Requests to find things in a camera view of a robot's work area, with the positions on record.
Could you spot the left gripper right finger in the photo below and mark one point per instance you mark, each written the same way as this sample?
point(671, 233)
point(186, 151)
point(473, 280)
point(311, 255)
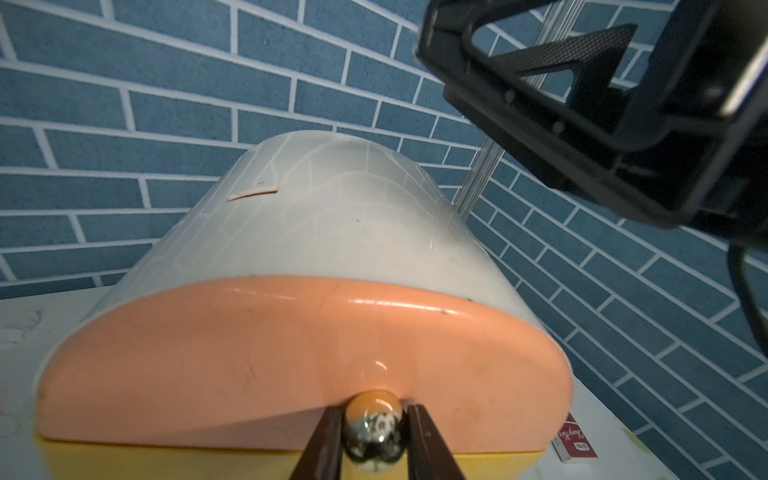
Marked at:
point(428, 456)

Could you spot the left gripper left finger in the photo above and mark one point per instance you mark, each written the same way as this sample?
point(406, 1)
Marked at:
point(322, 457)

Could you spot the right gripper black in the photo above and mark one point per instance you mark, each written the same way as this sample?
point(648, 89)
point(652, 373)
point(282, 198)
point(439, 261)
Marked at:
point(687, 148)

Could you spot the pink orange top drawer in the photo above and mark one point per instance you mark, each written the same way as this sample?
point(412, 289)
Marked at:
point(252, 363)

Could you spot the white round drawer cabinet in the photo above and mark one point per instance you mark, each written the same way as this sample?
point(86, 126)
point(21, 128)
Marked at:
point(322, 204)

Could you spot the yellow drawer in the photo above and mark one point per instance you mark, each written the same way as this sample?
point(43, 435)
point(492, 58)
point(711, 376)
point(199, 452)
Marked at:
point(67, 460)

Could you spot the red small box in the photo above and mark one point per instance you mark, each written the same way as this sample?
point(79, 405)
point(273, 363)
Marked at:
point(571, 444)

